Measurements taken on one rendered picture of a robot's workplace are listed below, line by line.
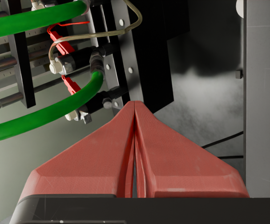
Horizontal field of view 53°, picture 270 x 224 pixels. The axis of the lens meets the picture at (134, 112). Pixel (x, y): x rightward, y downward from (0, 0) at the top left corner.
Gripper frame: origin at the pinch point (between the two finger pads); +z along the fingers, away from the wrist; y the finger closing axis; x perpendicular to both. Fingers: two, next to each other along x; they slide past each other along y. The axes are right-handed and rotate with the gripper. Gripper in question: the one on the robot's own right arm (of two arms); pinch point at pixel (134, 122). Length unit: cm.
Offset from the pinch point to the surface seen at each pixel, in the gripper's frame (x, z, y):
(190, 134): 35, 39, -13
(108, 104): 17.4, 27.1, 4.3
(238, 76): 15.4, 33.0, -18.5
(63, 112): 6.9, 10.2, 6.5
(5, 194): 49, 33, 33
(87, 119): 17.4, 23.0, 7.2
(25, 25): -0.7, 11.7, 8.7
